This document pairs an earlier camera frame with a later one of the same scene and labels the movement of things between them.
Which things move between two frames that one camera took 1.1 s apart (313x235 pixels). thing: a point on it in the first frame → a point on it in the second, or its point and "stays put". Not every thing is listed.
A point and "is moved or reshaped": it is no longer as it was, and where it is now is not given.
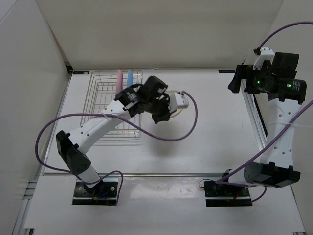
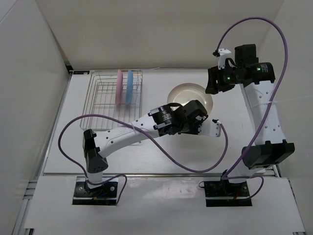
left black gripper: (165, 115) → (198, 124)
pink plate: (120, 82) stays put
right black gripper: (246, 72) → (214, 74)
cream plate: (178, 111) is moved or reshaped
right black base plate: (223, 195) stays put
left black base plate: (102, 193) stays put
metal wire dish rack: (101, 89) stays put
